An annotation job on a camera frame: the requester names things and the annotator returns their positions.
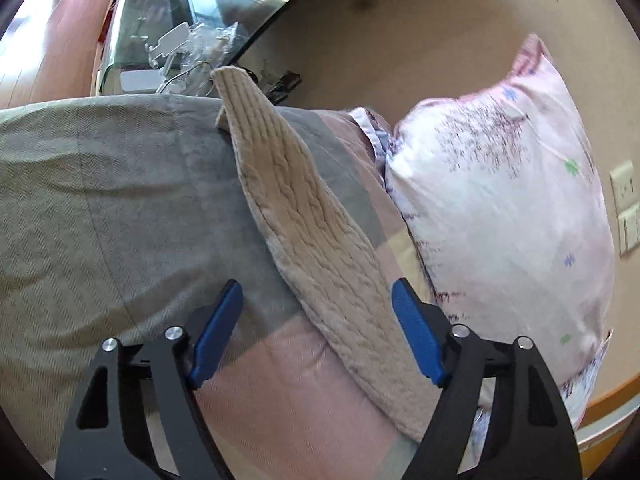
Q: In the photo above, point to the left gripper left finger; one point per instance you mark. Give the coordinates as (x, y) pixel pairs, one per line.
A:
(135, 415)

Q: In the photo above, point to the white device on table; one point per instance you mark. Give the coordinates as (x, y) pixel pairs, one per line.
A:
(168, 44)

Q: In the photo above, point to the black clip object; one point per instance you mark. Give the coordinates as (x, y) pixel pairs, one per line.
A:
(279, 91)

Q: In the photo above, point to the wooden headboard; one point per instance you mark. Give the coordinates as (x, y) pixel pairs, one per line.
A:
(606, 421)

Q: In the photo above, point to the pink floral pillow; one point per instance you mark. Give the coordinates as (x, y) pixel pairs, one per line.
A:
(505, 205)

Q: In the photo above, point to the grey pink checked bedsheet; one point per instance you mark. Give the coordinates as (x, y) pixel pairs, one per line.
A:
(119, 217)

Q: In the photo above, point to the glass bedside table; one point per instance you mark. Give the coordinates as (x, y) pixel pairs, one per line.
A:
(135, 26)

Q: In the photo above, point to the wall switch and socket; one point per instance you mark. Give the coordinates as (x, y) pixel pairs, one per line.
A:
(625, 187)

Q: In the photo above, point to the clear plastic bag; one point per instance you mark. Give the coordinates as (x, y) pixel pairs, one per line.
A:
(207, 48)

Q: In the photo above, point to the beige cable-knit sweater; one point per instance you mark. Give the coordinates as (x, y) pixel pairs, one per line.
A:
(322, 254)

